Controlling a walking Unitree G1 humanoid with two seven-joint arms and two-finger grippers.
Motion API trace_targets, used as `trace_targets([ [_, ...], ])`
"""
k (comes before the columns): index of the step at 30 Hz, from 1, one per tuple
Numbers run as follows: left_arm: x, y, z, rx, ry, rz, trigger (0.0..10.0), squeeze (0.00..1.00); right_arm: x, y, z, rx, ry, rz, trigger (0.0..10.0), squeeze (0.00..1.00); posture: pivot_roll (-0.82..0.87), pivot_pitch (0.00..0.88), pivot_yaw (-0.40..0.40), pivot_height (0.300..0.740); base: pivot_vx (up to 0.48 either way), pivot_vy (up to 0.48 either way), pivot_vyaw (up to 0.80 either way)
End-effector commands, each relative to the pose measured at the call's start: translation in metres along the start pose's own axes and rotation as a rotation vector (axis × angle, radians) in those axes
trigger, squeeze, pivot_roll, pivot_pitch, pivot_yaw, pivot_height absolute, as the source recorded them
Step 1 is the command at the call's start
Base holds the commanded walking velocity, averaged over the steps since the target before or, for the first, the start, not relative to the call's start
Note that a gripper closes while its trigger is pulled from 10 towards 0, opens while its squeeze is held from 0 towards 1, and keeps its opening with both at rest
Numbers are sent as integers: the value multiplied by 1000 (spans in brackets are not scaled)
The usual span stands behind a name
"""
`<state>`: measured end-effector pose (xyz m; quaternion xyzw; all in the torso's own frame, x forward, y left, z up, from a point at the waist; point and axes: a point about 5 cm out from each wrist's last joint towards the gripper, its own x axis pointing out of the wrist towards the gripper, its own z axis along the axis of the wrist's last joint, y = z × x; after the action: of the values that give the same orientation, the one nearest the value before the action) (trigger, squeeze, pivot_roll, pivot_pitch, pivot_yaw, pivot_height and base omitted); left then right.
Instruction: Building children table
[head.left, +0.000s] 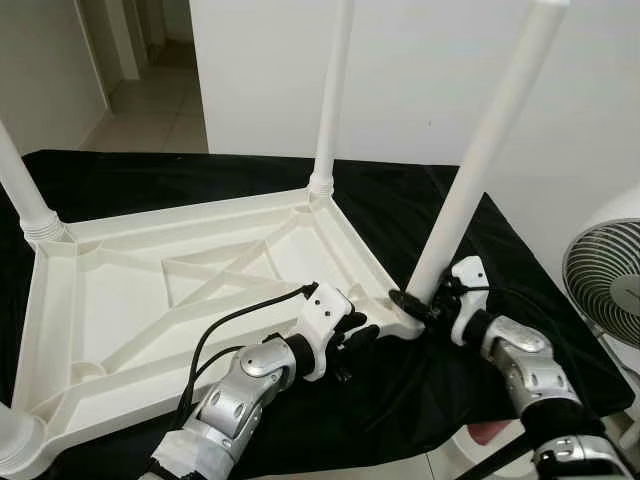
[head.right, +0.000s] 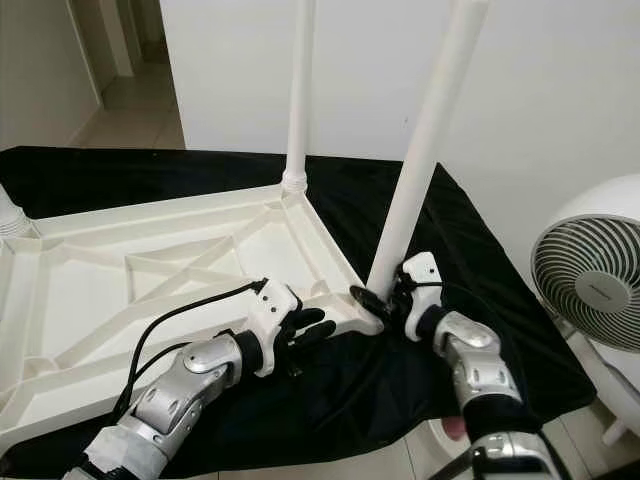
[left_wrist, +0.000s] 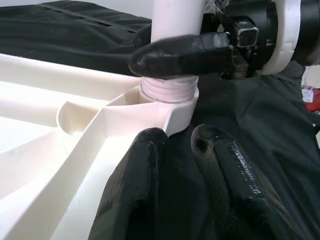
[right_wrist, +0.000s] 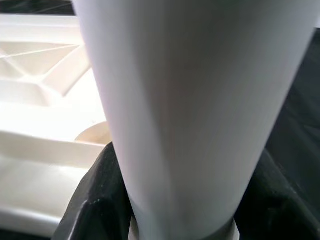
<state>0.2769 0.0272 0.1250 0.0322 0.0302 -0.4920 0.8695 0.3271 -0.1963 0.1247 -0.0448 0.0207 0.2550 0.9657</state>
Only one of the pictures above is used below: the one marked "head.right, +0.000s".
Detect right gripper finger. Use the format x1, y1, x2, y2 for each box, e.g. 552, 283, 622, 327
349, 284, 392, 318

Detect white plastic table top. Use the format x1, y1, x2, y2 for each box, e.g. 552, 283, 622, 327
0, 188, 387, 458

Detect black table cloth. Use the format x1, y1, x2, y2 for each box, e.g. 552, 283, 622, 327
0, 146, 597, 477

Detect white round plastic object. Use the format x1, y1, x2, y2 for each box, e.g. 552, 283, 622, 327
428, 418, 473, 457

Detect white standing fan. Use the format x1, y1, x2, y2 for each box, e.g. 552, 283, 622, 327
529, 174, 640, 448

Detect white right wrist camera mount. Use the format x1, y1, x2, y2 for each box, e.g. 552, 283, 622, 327
402, 251, 444, 342

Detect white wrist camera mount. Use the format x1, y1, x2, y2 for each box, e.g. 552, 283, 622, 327
402, 251, 444, 342
244, 281, 302, 379

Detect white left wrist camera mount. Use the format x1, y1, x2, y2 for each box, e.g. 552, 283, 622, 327
244, 281, 302, 379

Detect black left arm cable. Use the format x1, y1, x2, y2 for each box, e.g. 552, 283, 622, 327
113, 341, 203, 423

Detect white door frame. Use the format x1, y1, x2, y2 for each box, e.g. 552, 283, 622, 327
70, 0, 138, 77

